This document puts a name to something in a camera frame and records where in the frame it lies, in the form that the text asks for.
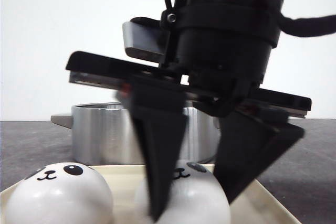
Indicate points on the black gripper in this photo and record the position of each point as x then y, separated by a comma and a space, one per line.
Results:
216, 53

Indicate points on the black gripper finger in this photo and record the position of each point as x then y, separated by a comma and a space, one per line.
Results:
157, 114
249, 144

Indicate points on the panda bun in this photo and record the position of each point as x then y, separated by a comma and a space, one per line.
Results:
196, 196
61, 193

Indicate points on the stainless steel steamer pot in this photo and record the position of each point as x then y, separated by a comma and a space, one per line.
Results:
103, 134

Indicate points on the beige plastic tray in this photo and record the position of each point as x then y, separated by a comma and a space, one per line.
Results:
131, 199

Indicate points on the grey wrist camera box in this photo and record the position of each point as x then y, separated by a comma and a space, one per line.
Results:
144, 39

